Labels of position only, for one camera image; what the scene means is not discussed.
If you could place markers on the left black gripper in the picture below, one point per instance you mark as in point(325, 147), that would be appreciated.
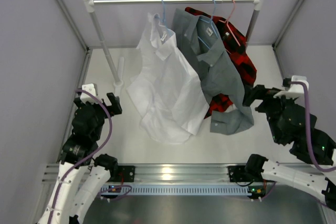
point(115, 108)

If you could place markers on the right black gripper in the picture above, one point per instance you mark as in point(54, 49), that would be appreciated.
point(258, 92)

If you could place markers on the white shirt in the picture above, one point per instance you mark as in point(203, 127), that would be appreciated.
point(167, 92)

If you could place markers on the light blue hanger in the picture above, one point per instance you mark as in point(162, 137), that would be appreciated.
point(163, 20)

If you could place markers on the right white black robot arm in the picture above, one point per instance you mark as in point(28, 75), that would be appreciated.
point(309, 145)

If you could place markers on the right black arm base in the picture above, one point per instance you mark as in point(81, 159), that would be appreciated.
point(258, 187)

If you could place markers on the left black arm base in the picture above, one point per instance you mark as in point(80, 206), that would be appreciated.
point(125, 174)

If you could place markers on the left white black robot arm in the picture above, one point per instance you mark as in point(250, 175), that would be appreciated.
point(80, 174)

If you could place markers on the red black plaid shirt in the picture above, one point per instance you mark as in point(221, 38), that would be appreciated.
point(235, 44)

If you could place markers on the grey button-up shirt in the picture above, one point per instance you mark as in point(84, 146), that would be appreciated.
point(216, 71)

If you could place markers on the blue hanger holding grey shirt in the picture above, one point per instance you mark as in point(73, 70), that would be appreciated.
point(213, 11)

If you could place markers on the white metal clothes rack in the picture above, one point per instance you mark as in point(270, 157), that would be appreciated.
point(117, 70)

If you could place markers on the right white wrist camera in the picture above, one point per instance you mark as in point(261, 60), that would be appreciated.
point(295, 90)

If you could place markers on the pink wire hanger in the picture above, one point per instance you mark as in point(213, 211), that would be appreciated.
point(231, 14)

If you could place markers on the slotted grey cable duct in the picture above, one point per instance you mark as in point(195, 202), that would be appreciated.
point(177, 190)

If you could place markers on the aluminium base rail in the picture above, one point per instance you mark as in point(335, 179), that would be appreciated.
point(181, 173)

